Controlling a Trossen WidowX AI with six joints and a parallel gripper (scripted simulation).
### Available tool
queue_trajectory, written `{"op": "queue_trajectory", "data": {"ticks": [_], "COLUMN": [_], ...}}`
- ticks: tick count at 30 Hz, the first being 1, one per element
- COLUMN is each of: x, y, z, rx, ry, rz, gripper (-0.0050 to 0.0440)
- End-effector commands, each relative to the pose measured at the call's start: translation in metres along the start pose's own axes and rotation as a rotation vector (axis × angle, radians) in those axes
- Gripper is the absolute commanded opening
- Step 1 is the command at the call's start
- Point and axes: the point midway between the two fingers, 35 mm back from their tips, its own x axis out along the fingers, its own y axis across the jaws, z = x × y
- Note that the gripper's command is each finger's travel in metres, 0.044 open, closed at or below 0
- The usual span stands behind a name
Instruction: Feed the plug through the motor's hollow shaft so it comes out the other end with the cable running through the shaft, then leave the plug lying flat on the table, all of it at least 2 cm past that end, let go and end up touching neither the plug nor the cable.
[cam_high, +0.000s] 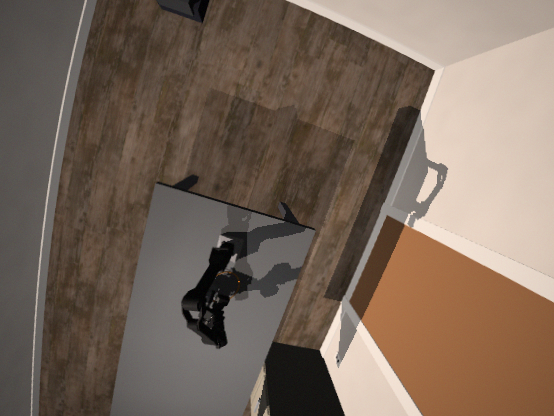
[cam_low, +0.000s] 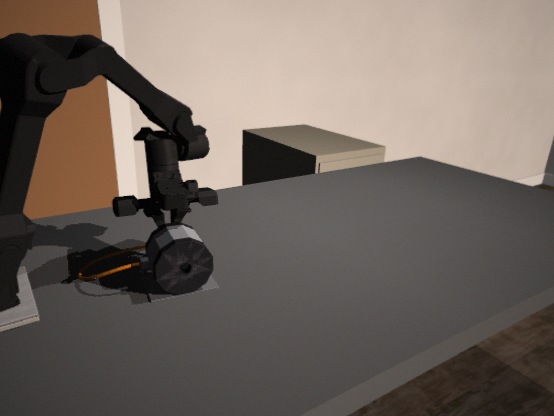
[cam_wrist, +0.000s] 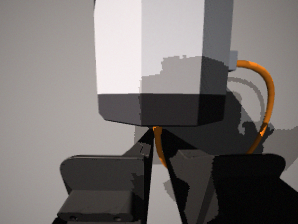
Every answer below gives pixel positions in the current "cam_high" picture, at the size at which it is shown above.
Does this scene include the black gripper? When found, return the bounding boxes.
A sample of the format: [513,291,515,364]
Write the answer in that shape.
[204,294,230,329]

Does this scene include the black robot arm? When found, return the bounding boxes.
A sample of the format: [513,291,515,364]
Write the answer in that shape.
[181,241,234,349]

